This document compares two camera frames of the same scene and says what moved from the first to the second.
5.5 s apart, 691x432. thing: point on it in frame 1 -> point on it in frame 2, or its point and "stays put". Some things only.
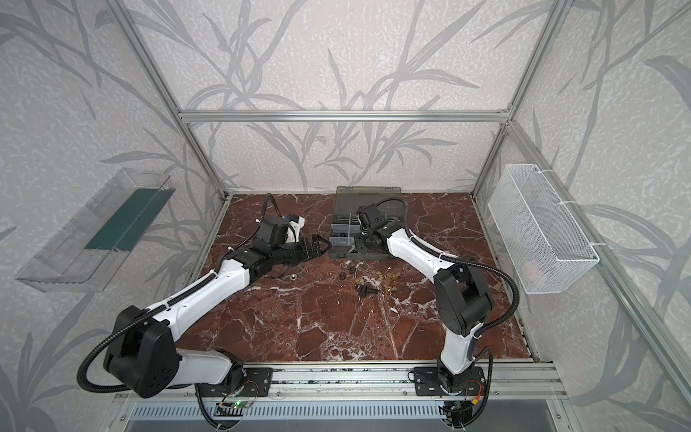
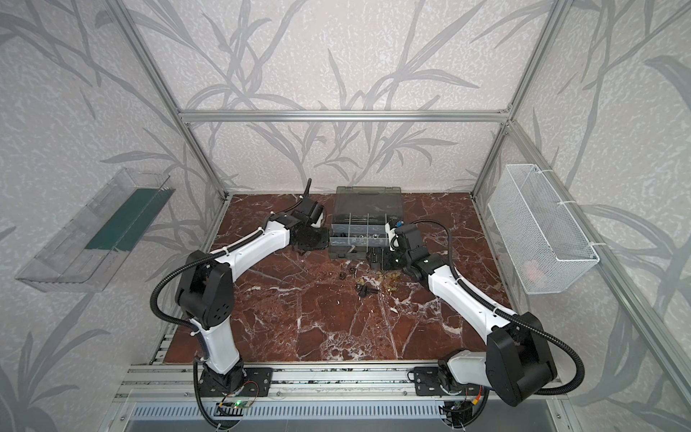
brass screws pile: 387,279 stays put
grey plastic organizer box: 345,225 stays put
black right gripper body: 364,232 -> 390,256
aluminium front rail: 381,382 stays put
